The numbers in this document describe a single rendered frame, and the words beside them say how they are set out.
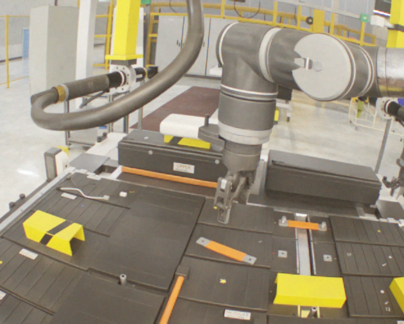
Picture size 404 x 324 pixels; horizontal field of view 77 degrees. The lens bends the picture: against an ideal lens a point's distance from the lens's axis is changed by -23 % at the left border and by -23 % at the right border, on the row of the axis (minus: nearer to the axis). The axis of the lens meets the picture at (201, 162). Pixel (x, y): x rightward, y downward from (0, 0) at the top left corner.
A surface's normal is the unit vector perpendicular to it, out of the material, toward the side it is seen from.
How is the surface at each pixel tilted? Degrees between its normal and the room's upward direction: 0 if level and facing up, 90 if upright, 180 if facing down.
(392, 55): 55
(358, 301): 0
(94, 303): 0
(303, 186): 90
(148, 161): 90
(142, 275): 0
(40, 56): 90
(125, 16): 90
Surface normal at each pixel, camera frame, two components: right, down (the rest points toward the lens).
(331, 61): -0.71, 0.23
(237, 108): -0.48, 0.32
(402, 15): 0.09, 0.41
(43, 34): -0.20, 0.38
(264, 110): 0.37, 0.40
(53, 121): -0.36, 0.16
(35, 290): 0.08, -0.91
